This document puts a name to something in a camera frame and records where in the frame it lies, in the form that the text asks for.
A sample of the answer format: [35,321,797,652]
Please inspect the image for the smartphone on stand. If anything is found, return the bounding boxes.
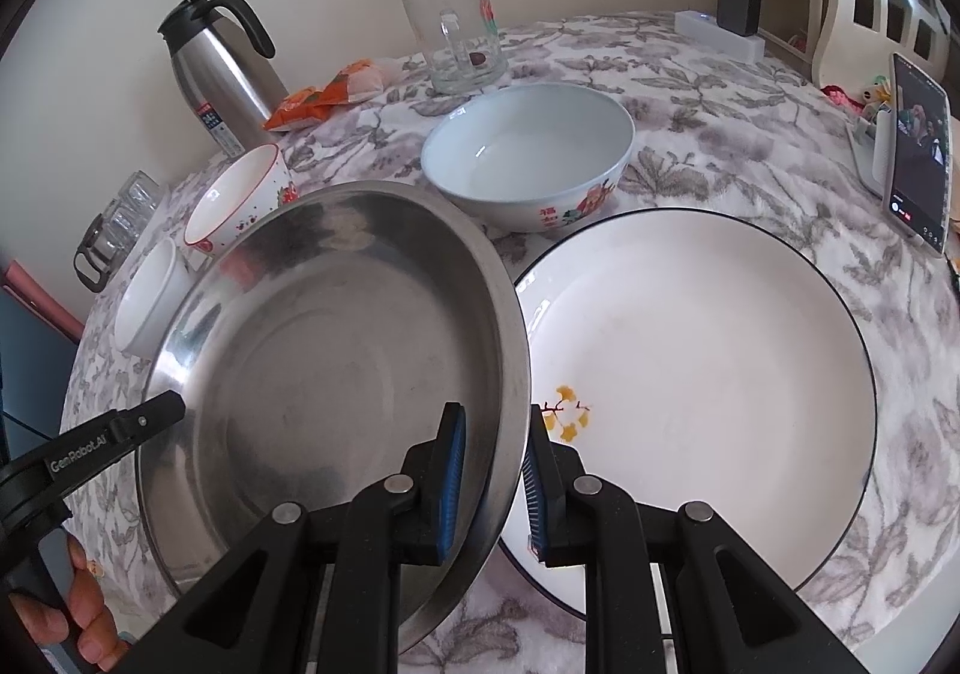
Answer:
[884,53,952,254]

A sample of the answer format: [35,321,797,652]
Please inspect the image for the stainless steel thermos jug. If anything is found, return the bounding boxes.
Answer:
[158,0,288,158]

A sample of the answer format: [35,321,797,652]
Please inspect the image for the grey floral tablecloth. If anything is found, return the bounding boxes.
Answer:
[62,13,958,672]

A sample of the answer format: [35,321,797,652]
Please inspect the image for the small white square bowl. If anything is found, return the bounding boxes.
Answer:
[114,238,195,359]

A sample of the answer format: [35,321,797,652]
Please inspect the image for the clear glass mug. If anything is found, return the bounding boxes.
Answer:
[402,0,508,95]

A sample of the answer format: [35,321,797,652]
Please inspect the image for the small clear glass cups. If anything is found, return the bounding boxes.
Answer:
[103,170,167,251]

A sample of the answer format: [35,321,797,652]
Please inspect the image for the person's left hand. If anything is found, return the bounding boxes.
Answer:
[10,532,128,672]

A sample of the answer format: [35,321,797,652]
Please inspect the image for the white lattice chair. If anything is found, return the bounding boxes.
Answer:
[812,0,952,94]

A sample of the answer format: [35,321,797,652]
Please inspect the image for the glass teapot black handle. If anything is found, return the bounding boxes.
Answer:
[71,214,122,293]

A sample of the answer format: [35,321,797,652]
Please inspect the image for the large light blue bowl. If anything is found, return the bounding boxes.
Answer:
[420,82,635,233]

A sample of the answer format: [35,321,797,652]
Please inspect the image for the white power strip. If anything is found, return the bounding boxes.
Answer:
[674,11,765,63]

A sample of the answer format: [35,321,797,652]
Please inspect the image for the strawberry pattern red-rim bowl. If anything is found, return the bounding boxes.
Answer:
[184,142,299,256]

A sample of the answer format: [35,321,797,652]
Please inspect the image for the white plate black rim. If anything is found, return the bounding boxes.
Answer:
[516,208,877,588]

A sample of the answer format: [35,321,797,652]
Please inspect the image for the stainless steel plate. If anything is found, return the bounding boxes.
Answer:
[137,181,530,648]

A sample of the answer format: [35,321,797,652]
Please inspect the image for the orange snack packet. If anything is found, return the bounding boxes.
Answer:
[262,58,400,133]

